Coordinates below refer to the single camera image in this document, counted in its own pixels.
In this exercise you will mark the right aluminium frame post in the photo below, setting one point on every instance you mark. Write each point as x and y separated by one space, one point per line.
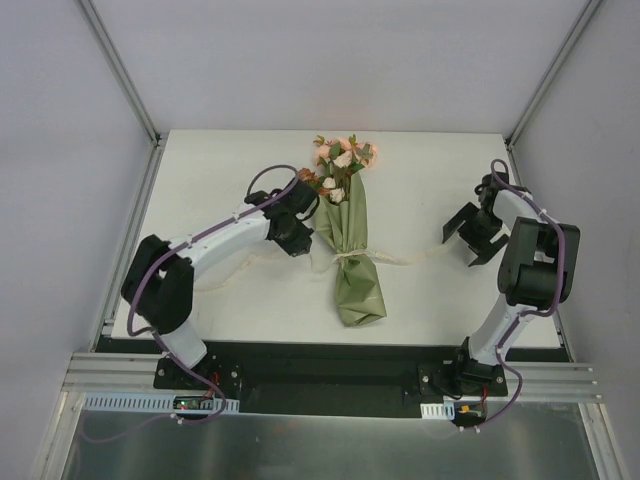
576 32

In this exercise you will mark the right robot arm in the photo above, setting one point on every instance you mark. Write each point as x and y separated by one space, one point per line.
535 276

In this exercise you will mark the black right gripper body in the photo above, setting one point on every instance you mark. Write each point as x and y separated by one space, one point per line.
476 232

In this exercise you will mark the green and orange wrapping paper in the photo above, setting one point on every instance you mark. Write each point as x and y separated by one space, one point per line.
344 228

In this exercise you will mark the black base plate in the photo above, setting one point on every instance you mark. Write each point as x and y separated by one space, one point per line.
380 381

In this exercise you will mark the left aluminium frame post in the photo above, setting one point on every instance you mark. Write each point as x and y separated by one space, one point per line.
118 69

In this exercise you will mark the pink rose flower branch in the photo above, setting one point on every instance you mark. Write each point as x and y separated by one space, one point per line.
365 153

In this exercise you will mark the left white cable duct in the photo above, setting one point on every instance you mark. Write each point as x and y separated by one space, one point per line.
157 403

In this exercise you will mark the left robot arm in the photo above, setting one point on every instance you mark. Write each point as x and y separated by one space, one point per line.
159 284

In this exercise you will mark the cream ribbon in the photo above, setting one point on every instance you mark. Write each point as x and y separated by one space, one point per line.
321 263

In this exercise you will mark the brown rose flower branch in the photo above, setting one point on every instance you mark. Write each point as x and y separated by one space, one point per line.
309 177

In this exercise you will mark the aluminium frame post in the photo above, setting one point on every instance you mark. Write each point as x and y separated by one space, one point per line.
118 69
576 32

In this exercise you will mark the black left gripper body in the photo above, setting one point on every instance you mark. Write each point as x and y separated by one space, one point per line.
298 239

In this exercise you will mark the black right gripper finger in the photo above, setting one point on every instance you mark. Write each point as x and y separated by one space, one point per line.
466 213
485 250

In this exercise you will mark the white cable duct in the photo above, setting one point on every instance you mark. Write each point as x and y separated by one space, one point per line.
451 410
157 403

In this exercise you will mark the aluminium front rail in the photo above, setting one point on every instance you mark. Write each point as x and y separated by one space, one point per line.
134 373

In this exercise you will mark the cream rose flower branch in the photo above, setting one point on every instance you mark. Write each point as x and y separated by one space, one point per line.
337 176

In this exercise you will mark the right white cable duct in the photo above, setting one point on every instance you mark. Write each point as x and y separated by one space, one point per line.
451 410

